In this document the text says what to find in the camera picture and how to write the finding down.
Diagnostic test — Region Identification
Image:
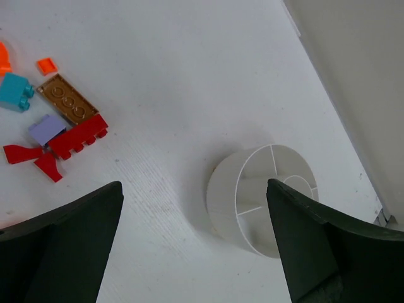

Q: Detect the small orange lego tile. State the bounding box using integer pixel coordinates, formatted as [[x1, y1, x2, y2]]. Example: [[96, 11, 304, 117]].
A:
[[36, 57, 58, 76]]

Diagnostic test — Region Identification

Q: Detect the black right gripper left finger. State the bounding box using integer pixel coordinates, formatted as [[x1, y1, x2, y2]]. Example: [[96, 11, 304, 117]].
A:
[[1, 181, 123, 302]]

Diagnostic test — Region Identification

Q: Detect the white round divided container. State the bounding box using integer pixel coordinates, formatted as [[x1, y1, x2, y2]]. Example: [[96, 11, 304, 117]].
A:
[[206, 144, 319, 258]]

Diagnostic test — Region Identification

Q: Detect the tan lego plate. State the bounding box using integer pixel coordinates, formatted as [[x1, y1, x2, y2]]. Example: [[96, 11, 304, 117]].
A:
[[36, 74, 99, 125]]

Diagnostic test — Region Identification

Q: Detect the lavender lego brick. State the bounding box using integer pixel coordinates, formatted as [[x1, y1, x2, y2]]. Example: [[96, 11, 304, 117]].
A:
[[28, 114, 67, 147]]

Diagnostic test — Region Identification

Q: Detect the red lego wedge piece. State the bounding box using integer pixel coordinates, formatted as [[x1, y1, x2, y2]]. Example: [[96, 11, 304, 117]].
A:
[[34, 152, 62, 182]]

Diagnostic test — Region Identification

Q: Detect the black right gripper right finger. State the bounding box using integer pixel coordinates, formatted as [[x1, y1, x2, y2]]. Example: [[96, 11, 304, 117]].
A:
[[266, 179, 403, 302]]

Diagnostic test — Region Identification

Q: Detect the orange curved lego piece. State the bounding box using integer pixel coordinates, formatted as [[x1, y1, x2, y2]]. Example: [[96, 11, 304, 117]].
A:
[[0, 42, 13, 77]]

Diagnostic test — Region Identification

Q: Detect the small teal lego brick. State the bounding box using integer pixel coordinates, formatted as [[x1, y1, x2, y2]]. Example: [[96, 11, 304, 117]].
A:
[[1, 73, 35, 112]]

